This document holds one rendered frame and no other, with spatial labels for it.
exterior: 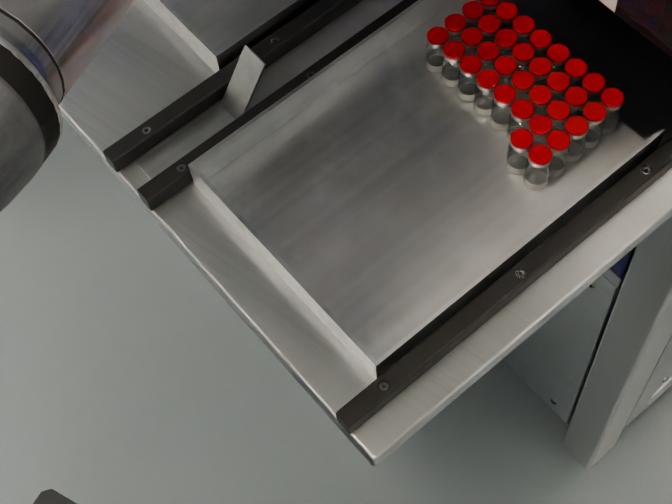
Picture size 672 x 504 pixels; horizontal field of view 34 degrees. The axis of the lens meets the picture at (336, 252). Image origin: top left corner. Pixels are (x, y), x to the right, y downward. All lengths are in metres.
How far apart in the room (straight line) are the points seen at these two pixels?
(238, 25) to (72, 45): 0.60
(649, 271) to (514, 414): 0.68
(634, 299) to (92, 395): 0.99
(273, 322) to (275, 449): 0.90
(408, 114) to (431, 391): 0.28
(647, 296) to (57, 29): 0.88
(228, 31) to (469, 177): 0.29
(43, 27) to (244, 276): 0.49
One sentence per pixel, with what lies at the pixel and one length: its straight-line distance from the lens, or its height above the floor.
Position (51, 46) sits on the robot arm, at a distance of 0.55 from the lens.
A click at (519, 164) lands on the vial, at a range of 1.02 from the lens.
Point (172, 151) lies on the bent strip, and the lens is 1.07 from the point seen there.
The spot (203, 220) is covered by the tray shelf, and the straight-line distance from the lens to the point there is 1.03.
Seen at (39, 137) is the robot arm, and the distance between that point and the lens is 0.53.
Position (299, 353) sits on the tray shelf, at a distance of 0.96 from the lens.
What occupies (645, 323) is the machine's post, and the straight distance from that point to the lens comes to 1.34.
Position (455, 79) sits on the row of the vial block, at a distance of 1.08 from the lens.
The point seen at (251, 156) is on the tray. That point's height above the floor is 0.88.
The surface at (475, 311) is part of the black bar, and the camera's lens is 0.95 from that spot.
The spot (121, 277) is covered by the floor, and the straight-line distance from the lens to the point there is 2.03.
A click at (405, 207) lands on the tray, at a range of 1.01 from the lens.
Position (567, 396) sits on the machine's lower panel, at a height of 0.19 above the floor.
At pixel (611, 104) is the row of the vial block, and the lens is 1.03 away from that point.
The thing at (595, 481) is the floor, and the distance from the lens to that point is 1.86.
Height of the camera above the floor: 1.76
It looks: 62 degrees down
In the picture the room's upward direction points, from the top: 8 degrees counter-clockwise
